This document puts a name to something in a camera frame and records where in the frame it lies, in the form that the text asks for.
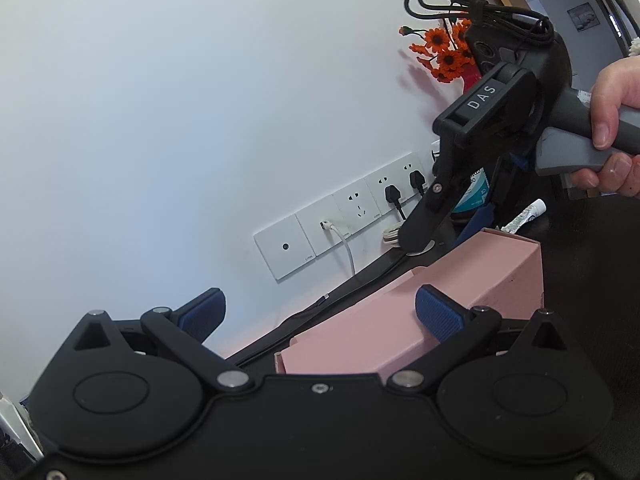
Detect thick black power cable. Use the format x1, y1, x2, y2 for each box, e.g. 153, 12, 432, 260
235, 252, 408, 361

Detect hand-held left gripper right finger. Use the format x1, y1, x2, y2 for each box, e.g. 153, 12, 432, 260
386, 284, 569, 393

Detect brown supplement bottle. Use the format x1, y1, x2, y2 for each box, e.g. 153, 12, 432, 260
450, 167, 488, 221

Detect black usb cable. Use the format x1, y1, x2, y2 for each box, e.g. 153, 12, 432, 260
280, 292, 333, 331

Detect white network cable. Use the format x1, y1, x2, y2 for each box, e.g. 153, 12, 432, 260
320, 220, 357, 277

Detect orange artificial flowers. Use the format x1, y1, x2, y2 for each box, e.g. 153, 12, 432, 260
398, 19, 476, 83

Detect red ribbed vase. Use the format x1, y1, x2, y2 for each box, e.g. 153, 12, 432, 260
460, 65, 483, 96

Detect white power socket plate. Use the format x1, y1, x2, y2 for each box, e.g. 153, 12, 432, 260
395, 152, 432, 196
364, 160, 416, 216
332, 180, 383, 235

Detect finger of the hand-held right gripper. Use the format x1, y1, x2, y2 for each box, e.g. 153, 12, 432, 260
452, 155, 517, 249
397, 132, 483, 252

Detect person's right hand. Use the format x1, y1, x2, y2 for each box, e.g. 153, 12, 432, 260
570, 55, 640, 196

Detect small white ointment tube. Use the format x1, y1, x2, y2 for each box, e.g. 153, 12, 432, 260
500, 199, 547, 235

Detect pink cardboard box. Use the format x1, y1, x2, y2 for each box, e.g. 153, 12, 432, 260
274, 227, 545, 376

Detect black desktop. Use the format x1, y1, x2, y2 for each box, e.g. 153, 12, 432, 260
222, 195, 640, 480

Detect white wall socket strip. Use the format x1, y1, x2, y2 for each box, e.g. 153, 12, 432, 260
253, 214, 318, 281

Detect framed wall picture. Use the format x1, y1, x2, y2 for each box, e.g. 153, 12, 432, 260
567, 4, 604, 33

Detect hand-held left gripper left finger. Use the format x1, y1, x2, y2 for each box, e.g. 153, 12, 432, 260
72, 287, 256, 393

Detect white network wall plate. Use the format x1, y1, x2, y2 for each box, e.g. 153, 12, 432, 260
295, 195, 353, 260

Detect black coiled cable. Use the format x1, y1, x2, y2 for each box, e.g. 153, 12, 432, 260
404, 0, 556, 41

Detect cream collapsible cup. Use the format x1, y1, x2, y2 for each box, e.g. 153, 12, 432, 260
382, 222, 406, 248

